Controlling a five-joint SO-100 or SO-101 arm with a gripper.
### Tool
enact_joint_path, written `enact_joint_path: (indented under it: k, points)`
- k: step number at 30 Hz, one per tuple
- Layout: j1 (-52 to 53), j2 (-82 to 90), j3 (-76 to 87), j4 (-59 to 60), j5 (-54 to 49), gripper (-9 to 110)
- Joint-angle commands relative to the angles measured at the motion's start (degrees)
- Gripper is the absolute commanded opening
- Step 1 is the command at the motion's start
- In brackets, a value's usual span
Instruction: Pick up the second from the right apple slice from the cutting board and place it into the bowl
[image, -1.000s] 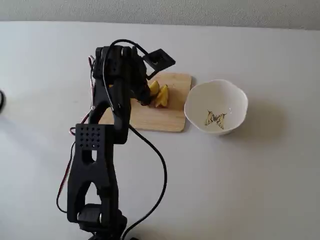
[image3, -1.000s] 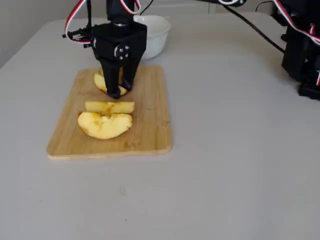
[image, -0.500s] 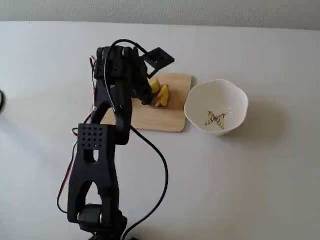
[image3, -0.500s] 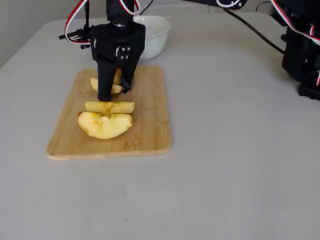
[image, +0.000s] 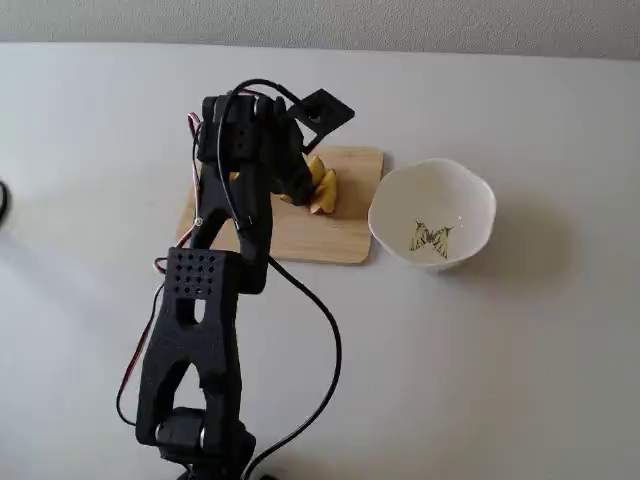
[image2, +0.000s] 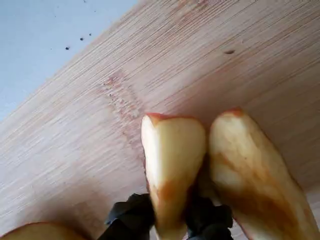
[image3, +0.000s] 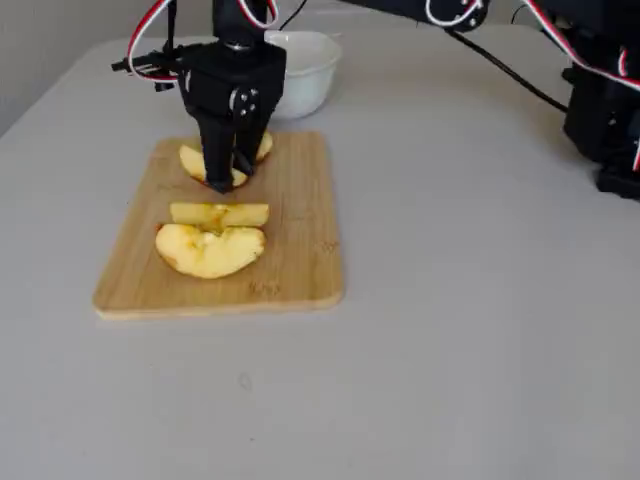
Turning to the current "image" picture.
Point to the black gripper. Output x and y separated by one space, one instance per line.
294 176

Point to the wooden cutting board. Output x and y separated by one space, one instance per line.
325 240

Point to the white butterfly print bowl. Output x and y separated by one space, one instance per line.
450 195

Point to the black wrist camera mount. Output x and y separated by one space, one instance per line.
336 111

